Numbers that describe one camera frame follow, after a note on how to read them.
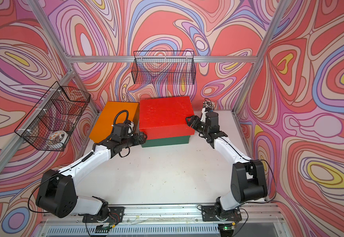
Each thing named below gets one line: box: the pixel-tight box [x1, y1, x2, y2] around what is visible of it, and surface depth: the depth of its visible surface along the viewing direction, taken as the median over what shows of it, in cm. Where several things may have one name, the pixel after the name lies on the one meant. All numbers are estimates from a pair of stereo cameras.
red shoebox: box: [138, 96, 196, 141], surface depth 90 cm
